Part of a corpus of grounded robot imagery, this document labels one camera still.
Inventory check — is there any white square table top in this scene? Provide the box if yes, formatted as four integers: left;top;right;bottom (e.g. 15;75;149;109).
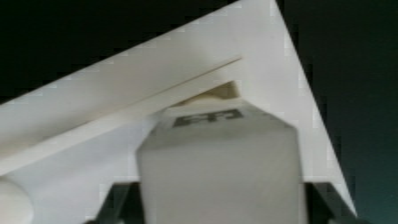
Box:
0;0;357;224

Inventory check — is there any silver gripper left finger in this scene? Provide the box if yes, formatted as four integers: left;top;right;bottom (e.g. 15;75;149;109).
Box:
85;182;142;224

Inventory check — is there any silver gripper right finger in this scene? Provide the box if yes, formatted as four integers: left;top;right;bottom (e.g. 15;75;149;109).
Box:
305;182;371;224

